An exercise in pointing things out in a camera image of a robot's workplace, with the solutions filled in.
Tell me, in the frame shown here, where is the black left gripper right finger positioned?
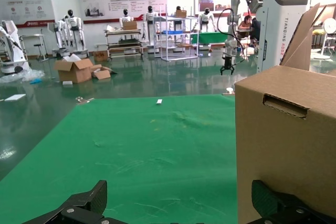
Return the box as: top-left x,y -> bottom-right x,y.
246,179 -> 336,224

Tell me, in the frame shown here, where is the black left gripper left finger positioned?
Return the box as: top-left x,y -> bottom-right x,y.
22,179 -> 127,224

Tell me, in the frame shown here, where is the brown cardboard mailer box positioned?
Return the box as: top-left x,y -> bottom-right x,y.
234,3 -> 336,224

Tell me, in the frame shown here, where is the green table cloth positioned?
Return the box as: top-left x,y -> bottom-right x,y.
0,94 -> 238,224

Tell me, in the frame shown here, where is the small open cardboard carton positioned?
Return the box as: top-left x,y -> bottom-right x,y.
90,64 -> 112,80

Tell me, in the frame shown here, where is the large open cardboard carton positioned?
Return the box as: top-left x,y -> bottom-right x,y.
54,58 -> 94,84

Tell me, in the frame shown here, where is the clear plastic wrap pile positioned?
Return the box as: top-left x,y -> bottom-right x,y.
0,68 -> 45,83

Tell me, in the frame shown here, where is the black claw gripper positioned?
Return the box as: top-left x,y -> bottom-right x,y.
219,56 -> 236,76

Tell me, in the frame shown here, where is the closed cardboard carton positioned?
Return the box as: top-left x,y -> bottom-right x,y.
93,50 -> 109,62

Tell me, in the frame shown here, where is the black stool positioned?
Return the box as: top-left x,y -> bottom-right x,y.
33,43 -> 48,62

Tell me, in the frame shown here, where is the metal shelf cart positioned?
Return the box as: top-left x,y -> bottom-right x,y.
104,28 -> 144,61

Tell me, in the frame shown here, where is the white wheeled robot machine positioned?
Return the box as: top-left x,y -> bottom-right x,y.
0,20 -> 29,74

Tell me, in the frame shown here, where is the green covered table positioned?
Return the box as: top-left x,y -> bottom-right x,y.
191,31 -> 228,45

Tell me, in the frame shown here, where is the white tower machine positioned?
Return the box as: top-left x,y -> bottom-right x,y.
256,0 -> 308,74

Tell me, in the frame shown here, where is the seated person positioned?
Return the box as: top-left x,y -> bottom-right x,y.
238,15 -> 254,29

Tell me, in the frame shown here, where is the white standing fan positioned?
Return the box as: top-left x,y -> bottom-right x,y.
314,18 -> 336,60

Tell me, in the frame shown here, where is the white metal frame rack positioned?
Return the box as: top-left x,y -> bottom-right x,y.
153,15 -> 200,62

